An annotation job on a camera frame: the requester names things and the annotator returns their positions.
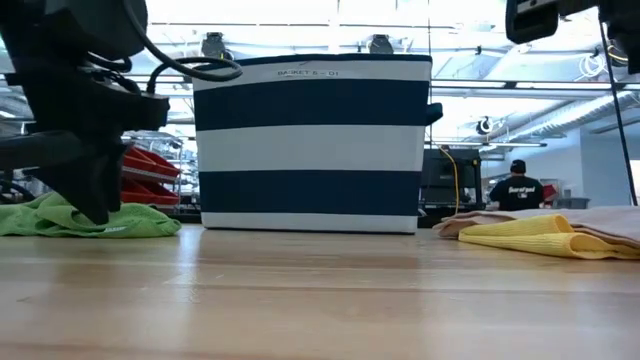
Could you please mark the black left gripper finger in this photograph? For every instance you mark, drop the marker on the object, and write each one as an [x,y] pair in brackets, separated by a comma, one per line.
[116,170]
[85,185]

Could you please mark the green microfibre towel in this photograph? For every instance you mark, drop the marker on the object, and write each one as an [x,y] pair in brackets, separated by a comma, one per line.
[145,222]

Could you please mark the pale pink towel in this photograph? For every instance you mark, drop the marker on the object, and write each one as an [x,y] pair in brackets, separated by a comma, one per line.
[600,220]

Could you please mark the yellow microfibre towel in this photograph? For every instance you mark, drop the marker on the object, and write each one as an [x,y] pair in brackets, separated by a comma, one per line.
[525,237]

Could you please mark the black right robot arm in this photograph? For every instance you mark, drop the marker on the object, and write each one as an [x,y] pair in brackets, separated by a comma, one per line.
[625,30]

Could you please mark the metal rack with red bins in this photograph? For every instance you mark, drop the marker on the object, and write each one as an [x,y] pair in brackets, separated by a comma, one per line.
[150,170]

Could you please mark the person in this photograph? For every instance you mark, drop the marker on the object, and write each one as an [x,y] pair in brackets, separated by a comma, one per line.
[517,192]

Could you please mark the red box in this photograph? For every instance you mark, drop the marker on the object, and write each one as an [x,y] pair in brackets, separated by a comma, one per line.
[550,192]

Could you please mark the black equipment cart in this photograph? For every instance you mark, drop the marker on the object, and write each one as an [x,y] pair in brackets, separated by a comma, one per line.
[440,175]

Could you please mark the grey office chair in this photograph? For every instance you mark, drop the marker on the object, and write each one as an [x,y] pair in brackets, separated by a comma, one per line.
[572,203]

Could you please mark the navy white striped fabric basket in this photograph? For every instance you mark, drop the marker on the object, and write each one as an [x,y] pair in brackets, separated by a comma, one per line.
[310,150]

